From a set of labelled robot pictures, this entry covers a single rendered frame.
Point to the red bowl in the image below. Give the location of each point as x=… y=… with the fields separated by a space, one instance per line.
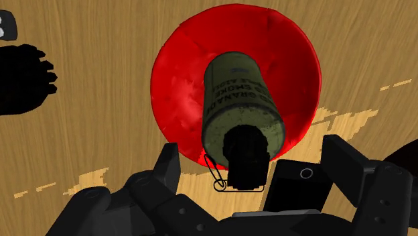
x=183 y=81

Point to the black object with white marks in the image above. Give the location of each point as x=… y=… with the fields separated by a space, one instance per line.
x=9 y=23

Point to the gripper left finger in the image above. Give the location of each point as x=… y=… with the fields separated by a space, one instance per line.
x=98 y=212

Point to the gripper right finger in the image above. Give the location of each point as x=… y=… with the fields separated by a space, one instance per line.
x=382 y=196

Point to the black jagged object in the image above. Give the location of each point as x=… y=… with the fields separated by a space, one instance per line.
x=23 y=81

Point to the olive green canister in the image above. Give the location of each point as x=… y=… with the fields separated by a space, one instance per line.
x=235 y=111

